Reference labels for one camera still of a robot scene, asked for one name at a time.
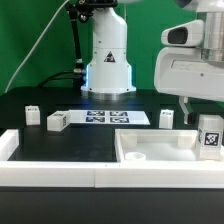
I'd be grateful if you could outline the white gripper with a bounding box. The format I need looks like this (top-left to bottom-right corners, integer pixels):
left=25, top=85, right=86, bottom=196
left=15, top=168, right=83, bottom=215
left=154, top=47, right=224, bottom=124

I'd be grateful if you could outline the white square table top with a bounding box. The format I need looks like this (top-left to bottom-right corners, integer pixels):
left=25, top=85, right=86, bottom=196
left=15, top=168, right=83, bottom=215
left=114, top=129, right=199, bottom=162

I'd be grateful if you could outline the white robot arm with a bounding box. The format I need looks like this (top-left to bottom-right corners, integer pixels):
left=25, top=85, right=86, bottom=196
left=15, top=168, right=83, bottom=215
left=78, top=0, right=224, bottom=115

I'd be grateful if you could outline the white tag sheet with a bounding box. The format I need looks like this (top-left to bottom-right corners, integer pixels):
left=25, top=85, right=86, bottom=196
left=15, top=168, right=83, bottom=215
left=70, top=110, right=150, bottom=125

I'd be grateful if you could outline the white U-shaped obstacle fence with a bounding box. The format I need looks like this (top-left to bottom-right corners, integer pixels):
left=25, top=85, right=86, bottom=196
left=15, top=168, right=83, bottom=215
left=0, top=130, right=224, bottom=189

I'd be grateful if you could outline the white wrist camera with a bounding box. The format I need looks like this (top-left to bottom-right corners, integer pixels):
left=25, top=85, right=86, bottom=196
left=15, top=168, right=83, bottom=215
left=161, top=19, right=204, bottom=47

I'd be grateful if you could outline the black cable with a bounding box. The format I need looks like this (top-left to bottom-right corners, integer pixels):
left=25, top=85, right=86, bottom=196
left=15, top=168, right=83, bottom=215
left=37, top=69, right=84, bottom=88

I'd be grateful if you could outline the black camera stand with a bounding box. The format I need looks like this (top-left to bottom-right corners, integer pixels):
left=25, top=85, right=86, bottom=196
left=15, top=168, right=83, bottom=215
left=66, top=0, right=118, bottom=88

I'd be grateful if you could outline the grey cable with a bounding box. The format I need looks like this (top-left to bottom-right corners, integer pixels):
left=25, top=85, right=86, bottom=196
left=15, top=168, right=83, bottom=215
left=3, top=0, right=72, bottom=95

